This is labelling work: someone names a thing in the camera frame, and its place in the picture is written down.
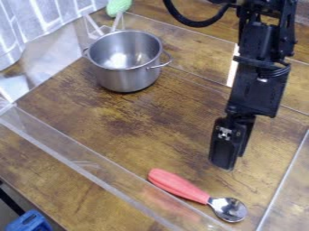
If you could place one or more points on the stainless steel pot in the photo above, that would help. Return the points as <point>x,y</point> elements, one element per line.
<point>127,59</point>

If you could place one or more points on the blue plastic crate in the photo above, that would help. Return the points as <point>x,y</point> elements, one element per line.
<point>30,221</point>

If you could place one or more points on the white patterned curtain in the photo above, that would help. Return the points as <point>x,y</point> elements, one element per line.
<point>28,19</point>

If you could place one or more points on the pink handled metal spoon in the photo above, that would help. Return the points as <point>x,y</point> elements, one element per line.
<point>227,208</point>

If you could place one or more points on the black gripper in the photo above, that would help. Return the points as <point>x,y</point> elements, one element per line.
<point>254,97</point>

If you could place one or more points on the clear acrylic barrier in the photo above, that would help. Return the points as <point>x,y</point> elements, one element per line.
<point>167,210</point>

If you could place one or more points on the green textured object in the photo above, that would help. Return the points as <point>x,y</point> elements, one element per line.
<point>116,6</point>

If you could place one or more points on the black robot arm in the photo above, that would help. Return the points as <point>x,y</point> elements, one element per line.
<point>266,42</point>

